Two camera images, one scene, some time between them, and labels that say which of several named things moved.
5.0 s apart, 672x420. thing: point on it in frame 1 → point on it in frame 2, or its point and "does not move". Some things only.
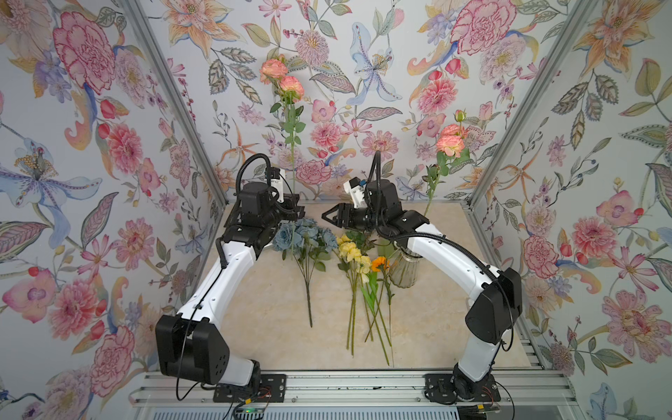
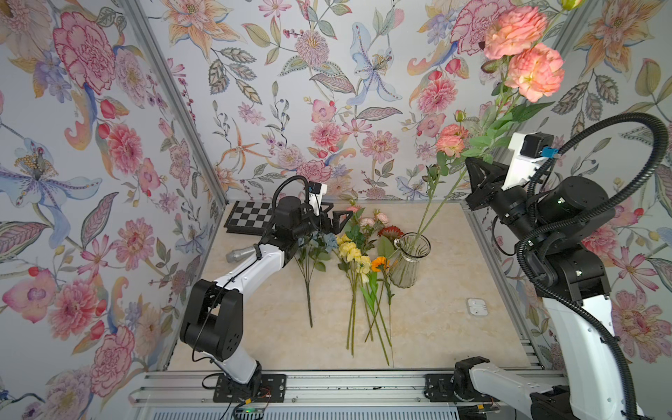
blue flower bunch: x=306 y=243 does not move
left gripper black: x=290 y=206 → x=332 y=225
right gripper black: x=346 y=210 → x=492 y=177
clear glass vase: x=403 y=269 does not move
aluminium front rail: x=519 y=389 does not move
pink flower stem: x=275 y=73 → x=525 y=72
